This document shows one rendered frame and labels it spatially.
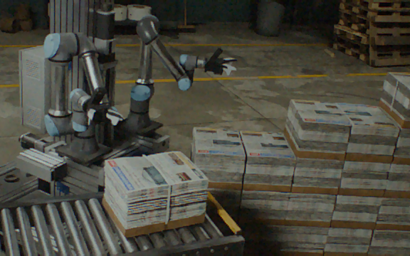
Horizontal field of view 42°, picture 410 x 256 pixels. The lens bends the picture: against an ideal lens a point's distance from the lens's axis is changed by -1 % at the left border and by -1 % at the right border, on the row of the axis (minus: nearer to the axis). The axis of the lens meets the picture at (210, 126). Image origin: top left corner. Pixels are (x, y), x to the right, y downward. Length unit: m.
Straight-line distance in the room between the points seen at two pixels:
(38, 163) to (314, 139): 1.53
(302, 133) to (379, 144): 0.47
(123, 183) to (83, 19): 1.07
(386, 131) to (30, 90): 2.07
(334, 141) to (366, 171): 0.29
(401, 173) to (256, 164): 0.89
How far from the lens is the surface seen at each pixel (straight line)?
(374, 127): 3.21
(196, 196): 2.36
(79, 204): 2.55
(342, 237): 3.51
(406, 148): 3.34
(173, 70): 3.20
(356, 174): 3.31
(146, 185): 2.24
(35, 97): 3.30
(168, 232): 2.38
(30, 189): 3.84
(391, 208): 3.50
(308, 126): 3.08
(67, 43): 2.72
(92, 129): 2.93
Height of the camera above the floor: 2.12
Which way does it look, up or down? 22 degrees down
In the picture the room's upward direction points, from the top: 7 degrees clockwise
